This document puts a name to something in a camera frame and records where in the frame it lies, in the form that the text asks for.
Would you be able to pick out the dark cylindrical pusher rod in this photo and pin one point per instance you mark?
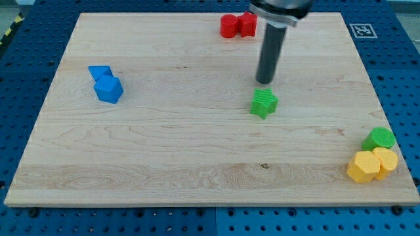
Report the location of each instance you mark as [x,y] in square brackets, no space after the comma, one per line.
[270,52]

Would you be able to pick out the green star block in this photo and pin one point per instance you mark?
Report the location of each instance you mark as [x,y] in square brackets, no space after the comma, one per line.
[264,102]

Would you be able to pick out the red star block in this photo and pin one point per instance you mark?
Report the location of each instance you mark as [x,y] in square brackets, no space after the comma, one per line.
[247,24]

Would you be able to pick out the red cylinder block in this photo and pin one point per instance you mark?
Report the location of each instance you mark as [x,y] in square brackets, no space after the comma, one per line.
[228,26]

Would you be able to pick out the white fiducial marker tag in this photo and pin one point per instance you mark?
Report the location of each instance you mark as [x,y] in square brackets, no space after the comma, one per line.
[363,31]

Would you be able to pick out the green cylinder block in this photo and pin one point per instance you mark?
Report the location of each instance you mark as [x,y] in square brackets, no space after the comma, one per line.
[379,137]

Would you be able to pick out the wooden board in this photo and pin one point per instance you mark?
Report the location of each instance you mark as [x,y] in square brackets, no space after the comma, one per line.
[181,134]

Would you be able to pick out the yellow hexagon block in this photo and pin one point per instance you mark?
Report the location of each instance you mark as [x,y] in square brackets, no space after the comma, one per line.
[363,167]

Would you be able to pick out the yellow heart block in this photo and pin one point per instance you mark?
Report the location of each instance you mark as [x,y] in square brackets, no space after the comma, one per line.
[388,159]

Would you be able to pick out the blue cube block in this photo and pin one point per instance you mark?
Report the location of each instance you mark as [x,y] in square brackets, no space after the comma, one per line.
[108,89]

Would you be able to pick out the blue triangle block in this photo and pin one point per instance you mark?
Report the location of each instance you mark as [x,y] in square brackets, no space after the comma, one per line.
[98,71]

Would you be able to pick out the yellow black hazard tape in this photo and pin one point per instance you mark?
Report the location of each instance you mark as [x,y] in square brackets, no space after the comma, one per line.
[12,30]

